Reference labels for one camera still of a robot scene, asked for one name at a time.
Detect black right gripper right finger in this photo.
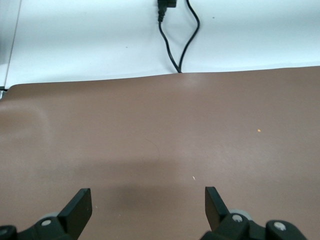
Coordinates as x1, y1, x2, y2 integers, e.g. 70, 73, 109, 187
202, 186, 266, 240

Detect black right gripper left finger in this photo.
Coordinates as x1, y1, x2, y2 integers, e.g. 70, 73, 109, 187
17, 188, 93, 240

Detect brown table mat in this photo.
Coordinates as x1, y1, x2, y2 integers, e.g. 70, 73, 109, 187
0, 65, 320, 240

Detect thin black cable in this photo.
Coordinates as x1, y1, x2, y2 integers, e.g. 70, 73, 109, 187
177, 0, 201, 74

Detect black cable with plug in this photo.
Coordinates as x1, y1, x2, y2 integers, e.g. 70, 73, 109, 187
156, 0, 182, 74

